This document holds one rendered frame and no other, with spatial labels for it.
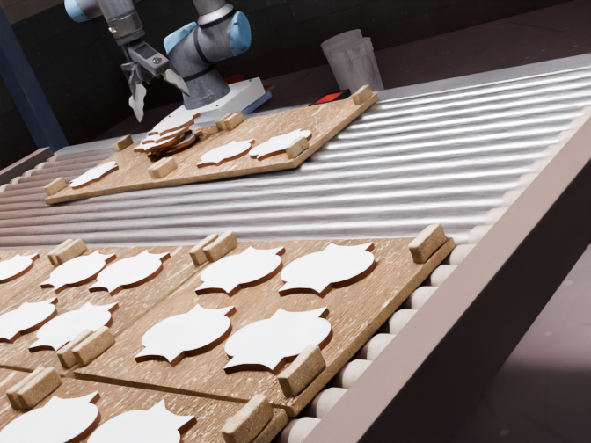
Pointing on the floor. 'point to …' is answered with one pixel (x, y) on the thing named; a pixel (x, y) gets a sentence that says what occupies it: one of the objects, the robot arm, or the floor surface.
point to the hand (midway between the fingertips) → (166, 110)
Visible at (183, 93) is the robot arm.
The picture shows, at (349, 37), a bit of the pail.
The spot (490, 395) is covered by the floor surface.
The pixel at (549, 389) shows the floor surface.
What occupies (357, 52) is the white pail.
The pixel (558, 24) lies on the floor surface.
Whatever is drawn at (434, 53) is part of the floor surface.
